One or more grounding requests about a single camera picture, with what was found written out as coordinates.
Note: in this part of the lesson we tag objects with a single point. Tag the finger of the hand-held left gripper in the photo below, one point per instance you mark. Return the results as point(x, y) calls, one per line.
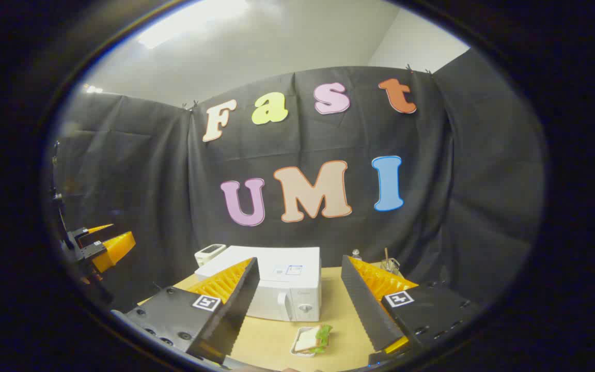
point(114, 248)
point(93, 229)

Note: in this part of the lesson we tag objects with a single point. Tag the black backdrop cloth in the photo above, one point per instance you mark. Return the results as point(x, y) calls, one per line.
point(147, 170)

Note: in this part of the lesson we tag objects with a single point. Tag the white toaster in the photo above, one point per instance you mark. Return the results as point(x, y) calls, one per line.
point(207, 254)

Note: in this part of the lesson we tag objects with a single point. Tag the white microwave oven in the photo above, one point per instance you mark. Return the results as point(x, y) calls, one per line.
point(277, 256)

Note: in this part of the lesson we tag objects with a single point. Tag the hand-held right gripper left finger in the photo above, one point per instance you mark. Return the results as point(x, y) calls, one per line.
point(238, 305)

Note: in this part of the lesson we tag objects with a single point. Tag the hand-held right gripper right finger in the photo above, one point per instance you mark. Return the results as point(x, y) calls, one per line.
point(362, 305)

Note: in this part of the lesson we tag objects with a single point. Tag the small white rectangular tray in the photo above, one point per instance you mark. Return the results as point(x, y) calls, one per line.
point(294, 350)

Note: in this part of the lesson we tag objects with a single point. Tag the small clear bottle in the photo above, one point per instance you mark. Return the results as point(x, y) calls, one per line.
point(356, 254)

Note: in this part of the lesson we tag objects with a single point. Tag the lettuce sandwich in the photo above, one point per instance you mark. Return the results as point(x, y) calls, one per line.
point(308, 340)

